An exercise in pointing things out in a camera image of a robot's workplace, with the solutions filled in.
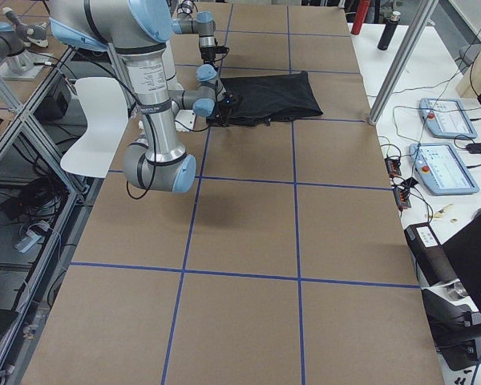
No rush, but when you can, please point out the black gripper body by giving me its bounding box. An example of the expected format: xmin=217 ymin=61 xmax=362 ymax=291
xmin=200 ymin=45 xmax=229 ymax=71
xmin=206 ymin=92 xmax=241 ymax=127

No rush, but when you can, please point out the black graphic t-shirt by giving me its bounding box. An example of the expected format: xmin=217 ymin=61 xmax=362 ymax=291
xmin=221 ymin=71 xmax=322 ymax=127

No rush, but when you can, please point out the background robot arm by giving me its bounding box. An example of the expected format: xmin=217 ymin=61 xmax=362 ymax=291
xmin=0 ymin=22 xmax=25 ymax=64

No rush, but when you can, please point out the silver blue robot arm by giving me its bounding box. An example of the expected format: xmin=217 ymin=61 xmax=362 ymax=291
xmin=172 ymin=1 xmax=229 ymax=70
xmin=50 ymin=1 xmax=237 ymax=193

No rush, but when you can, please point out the white plastic chair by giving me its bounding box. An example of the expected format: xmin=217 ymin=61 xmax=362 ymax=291
xmin=60 ymin=77 xmax=129 ymax=178

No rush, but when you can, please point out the red bottle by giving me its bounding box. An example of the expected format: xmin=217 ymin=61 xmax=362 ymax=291
xmin=350 ymin=0 xmax=371 ymax=35

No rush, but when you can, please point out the brown paper table cover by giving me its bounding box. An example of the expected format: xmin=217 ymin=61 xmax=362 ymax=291
xmin=22 ymin=4 xmax=443 ymax=384

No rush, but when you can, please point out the black water bottle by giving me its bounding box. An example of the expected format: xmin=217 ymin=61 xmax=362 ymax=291
xmin=377 ymin=11 xmax=401 ymax=51

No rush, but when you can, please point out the black orange terminal block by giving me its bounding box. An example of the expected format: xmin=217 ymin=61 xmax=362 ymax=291
xmin=384 ymin=156 xmax=411 ymax=212

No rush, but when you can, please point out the upper teach pendant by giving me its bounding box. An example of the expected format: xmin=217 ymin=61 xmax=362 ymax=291
xmin=418 ymin=98 xmax=478 ymax=139

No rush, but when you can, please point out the teach pendant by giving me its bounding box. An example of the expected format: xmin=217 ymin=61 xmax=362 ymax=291
xmin=409 ymin=143 xmax=479 ymax=196
xmin=418 ymin=98 xmax=478 ymax=139

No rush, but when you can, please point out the lower teach pendant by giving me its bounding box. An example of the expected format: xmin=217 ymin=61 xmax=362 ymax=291
xmin=409 ymin=143 xmax=479 ymax=196

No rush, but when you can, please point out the white power strip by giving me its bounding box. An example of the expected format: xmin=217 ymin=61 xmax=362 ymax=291
xmin=14 ymin=221 xmax=50 ymax=253

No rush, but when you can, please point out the black monitor stand device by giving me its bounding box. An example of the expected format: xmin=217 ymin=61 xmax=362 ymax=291
xmin=404 ymin=209 xmax=481 ymax=371

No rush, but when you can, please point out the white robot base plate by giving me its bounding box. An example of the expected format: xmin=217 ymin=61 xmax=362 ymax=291
xmin=138 ymin=39 xmax=198 ymax=133

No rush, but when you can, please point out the aluminium frame post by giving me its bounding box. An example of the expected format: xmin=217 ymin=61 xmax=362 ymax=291
xmin=367 ymin=0 xmax=439 ymax=126

